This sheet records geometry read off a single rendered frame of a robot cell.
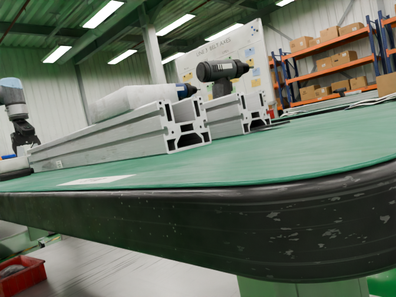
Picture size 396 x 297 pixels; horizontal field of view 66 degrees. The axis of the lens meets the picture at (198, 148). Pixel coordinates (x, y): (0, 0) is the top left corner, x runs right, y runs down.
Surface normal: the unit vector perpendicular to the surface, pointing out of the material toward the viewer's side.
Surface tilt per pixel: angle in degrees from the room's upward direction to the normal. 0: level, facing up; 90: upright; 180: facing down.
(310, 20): 90
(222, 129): 90
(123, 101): 90
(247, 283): 90
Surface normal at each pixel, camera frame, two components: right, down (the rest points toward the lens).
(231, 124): -0.72, 0.18
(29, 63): 0.70, -0.11
